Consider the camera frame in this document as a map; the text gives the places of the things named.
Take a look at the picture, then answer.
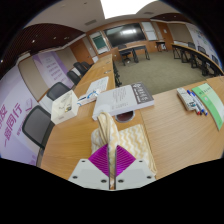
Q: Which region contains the small wooden side table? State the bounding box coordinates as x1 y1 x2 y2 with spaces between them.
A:
154 39 169 53

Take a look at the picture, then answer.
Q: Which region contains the white paper sheet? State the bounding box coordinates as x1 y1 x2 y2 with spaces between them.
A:
85 76 110 96

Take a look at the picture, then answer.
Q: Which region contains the small blue white carton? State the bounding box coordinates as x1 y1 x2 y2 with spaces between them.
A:
77 89 101 107

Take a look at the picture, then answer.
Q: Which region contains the black office chairs group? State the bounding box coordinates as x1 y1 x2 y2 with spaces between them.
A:
66 61 93 86

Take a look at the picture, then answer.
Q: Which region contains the green framed wall board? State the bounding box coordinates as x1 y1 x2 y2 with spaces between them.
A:
90 31 108 54

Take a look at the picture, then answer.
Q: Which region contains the flat white grey-printed box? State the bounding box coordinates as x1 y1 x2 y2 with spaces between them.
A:
91 82 155 121

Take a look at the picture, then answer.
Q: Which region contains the white wall board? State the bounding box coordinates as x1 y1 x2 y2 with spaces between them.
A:
141 21 158 42

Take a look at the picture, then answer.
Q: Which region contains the white open storage box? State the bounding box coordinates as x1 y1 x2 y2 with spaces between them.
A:
50 90 80 125

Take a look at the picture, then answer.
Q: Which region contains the black mesh office chair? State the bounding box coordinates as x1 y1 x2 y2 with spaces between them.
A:
21 105 56 150
46 81 72 102

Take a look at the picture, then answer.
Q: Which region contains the white whiteboard eraser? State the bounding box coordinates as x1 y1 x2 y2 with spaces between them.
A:
176 87 198 112

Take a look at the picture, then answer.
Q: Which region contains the colourful wall posters group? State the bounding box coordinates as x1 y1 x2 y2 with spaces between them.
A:
188 23 221 58

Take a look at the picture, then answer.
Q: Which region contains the red marker pen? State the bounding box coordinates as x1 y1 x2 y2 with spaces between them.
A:
191 99 202 116

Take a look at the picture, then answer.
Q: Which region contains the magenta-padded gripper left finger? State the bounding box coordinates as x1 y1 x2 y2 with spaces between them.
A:
68 143 113 192

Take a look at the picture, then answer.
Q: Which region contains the green booklet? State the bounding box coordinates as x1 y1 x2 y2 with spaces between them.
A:
191 82 224 131

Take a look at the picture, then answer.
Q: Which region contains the long desk row with chairs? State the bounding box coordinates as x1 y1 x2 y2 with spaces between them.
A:
171 41 224 78

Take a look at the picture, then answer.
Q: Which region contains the large black wall screen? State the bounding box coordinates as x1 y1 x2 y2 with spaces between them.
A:
103 22 147 48

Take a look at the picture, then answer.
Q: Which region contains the round dark cable grommet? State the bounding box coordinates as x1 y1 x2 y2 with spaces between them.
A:
115 111 135 124

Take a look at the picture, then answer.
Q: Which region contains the bright ceiling light panel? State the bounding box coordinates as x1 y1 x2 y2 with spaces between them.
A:
99 0 158 20

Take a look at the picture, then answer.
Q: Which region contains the blue marker pen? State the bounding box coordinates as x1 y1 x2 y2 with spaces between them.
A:
186 89 208 117

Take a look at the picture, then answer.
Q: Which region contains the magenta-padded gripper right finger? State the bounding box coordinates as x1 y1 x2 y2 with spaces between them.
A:
113 143 157 192

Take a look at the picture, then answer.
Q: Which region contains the cream yellow zigzag towel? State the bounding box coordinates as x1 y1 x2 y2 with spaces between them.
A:
90 111 158 191

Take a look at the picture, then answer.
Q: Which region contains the purple wall banner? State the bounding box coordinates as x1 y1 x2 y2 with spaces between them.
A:
32 50 74 89

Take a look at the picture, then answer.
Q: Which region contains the dark-legged wooden desk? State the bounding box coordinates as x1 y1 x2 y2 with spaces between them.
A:
117 44 151 66

